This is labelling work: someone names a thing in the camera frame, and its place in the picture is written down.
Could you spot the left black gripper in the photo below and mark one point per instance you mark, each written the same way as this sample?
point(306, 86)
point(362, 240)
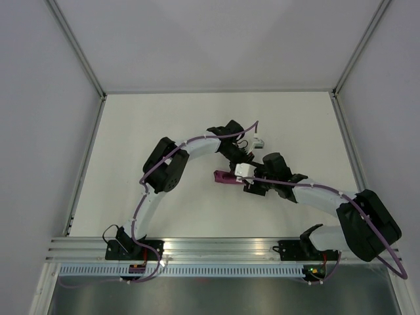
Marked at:
point(247, 157)

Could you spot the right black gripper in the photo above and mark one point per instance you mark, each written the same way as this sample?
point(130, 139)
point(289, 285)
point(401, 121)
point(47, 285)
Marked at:
point(254, 188)

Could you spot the purple cloth napkin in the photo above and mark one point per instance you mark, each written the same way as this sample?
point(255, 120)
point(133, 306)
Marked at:
point(225, 177)

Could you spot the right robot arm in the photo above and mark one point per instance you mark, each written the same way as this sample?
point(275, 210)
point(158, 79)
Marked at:
point(365, 228)

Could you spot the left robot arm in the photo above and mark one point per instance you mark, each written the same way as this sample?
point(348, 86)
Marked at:
point(162, 173)

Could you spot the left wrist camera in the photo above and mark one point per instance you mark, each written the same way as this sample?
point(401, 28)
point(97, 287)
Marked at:
point(257, 143)

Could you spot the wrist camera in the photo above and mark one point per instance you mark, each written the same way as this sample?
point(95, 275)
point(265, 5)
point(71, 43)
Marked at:
point(244, 171)
point(257, 143)

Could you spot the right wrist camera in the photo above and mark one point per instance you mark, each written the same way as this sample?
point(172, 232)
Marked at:
point(244, 171)

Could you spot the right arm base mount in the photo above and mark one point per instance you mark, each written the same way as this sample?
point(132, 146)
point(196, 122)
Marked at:
point(295, 250)

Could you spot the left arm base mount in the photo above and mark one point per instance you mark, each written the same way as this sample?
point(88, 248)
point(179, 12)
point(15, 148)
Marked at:
point(149, 251)

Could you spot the right aluminium frame post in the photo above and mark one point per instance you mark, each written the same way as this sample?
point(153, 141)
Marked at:
point(361, 45)

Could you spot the aluminium frame post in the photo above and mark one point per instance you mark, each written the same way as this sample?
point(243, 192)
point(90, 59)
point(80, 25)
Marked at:
point(361, 45)
point(70, 37)

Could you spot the aluminium mounting rail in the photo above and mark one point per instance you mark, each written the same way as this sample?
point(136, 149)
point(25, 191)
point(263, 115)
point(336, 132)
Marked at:
point(175, 250)

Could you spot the white slotted cable duct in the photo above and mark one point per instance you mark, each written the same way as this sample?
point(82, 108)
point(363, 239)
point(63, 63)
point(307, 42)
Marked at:
point(186, 270)

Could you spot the left aluminium frame post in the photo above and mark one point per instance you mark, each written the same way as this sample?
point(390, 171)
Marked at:
point(70, 37)

